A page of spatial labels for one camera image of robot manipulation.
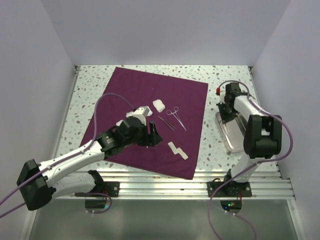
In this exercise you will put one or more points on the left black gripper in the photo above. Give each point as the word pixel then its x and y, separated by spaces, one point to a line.
pixel 147 140

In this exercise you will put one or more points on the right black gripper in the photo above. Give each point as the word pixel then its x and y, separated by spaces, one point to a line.
pixel 226 119

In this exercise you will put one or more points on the steel tweezers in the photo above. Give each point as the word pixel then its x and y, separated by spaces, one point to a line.
pixel 168 124

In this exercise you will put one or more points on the stainless steel tray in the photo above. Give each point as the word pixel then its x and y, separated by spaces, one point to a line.
pixel 232 133

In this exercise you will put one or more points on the steel hemostat forceps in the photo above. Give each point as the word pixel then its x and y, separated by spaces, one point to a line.
pixel 174 113

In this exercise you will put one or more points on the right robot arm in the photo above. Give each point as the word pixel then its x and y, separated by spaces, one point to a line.
pixel 178 155

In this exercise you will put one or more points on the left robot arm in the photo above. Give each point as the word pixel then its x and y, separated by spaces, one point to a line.
pixel 39 183

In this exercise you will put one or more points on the white zigzag tape strip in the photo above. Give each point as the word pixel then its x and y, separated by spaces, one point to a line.
pixel 177 151

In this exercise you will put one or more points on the white gauze pad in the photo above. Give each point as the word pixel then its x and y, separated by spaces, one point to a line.
pixel 159 105
pixel 130 114

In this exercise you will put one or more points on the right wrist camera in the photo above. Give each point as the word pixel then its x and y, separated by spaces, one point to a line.
pixel 221 94

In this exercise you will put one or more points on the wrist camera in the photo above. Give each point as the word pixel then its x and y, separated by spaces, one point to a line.
pixel 142 113
pixel 221 94

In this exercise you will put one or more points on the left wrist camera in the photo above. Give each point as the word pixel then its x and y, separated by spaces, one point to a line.
pixel 142 113

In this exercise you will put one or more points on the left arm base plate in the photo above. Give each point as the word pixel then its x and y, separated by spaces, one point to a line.
pixel 110 188

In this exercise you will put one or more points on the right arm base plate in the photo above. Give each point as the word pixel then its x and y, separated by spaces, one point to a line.
pixel 231 190

